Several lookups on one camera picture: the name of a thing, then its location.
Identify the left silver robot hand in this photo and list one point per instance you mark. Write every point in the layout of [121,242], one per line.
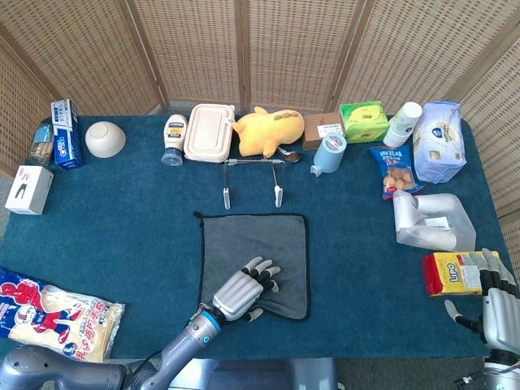
[237,292]

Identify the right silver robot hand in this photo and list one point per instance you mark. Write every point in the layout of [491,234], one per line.
[501,313]

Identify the grey and blue cloth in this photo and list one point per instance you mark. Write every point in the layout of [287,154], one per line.
[252,239]

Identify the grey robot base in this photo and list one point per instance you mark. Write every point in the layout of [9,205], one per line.
[252,375]

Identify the yellow red biscuit pack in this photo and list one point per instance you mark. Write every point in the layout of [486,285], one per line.
[447,274]

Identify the metal rack with white feet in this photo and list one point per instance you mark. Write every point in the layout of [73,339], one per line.
[226,199]

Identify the translucent white plastic bag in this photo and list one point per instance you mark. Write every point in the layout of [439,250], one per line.
[434,223]

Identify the blue carpet table cover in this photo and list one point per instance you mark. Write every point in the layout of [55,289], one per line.
[122,227]

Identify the metal ladle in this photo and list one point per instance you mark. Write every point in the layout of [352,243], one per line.
[292,156]

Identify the beige lunch box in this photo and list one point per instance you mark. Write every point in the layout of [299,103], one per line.
[207,134]

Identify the light blue cylinder holder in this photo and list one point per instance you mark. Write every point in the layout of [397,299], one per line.
[330,156]

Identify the yellow plush toy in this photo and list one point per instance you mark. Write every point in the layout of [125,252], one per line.
[268,130]

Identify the white mayonnaise squeeze bottle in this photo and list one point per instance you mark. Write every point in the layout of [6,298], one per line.
[174,134]

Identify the blue cookie snack bag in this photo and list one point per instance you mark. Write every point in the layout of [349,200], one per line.
[394,174]

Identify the pale lavender large bag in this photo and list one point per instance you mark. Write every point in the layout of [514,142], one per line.
[440,142]

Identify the brown cardboard box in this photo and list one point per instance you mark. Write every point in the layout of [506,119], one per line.
[321,130]

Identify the red white blue noodle bag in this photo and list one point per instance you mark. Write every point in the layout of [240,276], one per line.
[53,317]

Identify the beige upturned bowl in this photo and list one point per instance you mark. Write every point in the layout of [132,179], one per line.
[105,140]

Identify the stack of paper cups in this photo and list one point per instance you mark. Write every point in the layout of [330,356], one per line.
[402,126]

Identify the green tissue pack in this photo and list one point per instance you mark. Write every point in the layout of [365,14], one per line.
[363,122]

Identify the blue toothpaste box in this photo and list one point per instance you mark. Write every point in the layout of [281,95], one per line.
[67,138]

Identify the white box with black print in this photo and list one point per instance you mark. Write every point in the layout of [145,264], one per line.
[30,191]

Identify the clear jar with sticks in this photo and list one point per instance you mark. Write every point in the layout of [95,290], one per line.
[41,146]

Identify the wicker folding screen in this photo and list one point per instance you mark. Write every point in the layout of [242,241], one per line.
[203,48]

